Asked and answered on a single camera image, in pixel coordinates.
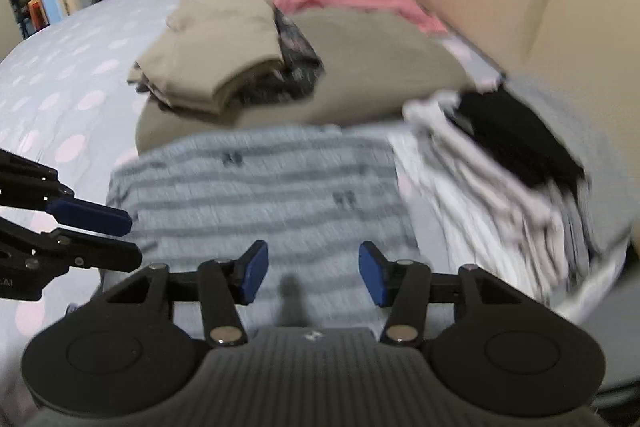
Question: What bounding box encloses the black folded garment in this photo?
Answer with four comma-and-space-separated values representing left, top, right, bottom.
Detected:
456, 91, 587, 195

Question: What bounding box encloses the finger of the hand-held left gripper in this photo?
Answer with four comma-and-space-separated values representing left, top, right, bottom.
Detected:
0, 149, 134, 239
0, 216, 144, 274

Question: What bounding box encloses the polka-dot bedsheet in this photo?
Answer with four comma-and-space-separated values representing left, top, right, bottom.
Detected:
0, 0, 236, 408

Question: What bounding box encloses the grey striped garment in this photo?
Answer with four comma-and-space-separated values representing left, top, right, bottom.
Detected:
102, 125, 422, 333

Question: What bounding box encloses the dark patterned garment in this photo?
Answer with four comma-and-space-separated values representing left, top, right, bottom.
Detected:
235, 4, 327, 104

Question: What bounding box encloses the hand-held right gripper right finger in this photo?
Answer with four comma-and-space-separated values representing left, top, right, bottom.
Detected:
358, 240, 527, 349

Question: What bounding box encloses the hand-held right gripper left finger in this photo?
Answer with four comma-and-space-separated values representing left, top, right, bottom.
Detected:
102, 239, 271, 350

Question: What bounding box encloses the black and white striped garment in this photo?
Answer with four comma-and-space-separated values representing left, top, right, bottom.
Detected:
389, 88, 593, 310

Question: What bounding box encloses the orange shelf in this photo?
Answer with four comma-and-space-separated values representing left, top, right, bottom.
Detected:
26, 0, 50, 28

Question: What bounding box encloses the tan folded garment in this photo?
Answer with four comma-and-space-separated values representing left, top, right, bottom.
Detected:
126, 0, 287, 116

